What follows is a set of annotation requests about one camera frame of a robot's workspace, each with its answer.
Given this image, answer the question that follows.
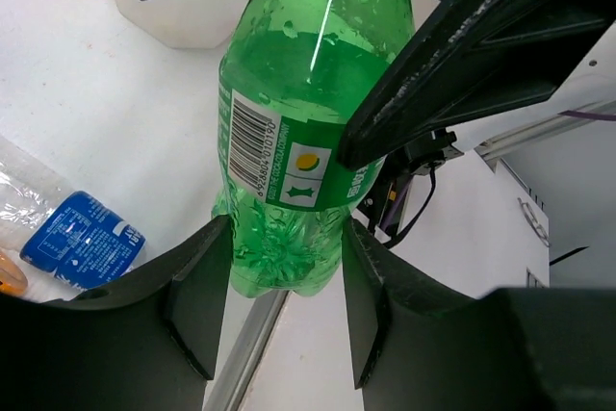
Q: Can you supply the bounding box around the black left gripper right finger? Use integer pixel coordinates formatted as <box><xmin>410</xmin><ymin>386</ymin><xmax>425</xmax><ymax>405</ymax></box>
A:
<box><xmin>342</xmin><ymin>220</ymin><xmax>615</xmax><ymax>410</ymax></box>

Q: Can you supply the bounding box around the green plastic bottle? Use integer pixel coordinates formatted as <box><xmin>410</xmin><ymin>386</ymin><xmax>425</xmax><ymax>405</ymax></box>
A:
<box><xmin>213</xmin><ymin>0</ymin><xmax>415</xmax><ymax>298</ymax></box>

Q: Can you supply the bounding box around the orange juice bottle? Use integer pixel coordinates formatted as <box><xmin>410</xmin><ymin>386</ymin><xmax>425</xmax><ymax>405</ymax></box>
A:
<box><xmin>0</xmin><ymin>249</ymin><xmax>28</xmax><ymax>296</ymax></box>

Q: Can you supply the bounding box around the white plastic bin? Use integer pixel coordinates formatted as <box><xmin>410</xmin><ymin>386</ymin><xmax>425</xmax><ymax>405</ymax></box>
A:
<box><xmin>115</xmin><ymin>0</ymin><xmax>248</xmax><ymax>49</ymax></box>

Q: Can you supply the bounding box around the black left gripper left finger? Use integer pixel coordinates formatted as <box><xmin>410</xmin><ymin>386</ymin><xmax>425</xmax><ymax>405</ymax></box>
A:
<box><xmin>1</xmin><ymin>216</ymin><xmax>232</xmax><ymax>410</ymax></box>

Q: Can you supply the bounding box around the clear bottle blue label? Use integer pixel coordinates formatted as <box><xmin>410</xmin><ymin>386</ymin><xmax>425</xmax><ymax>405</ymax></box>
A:
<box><xmin>1</xmin><ymin>138</ymin><xmax>149</xmax><ymax>291</ymax></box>

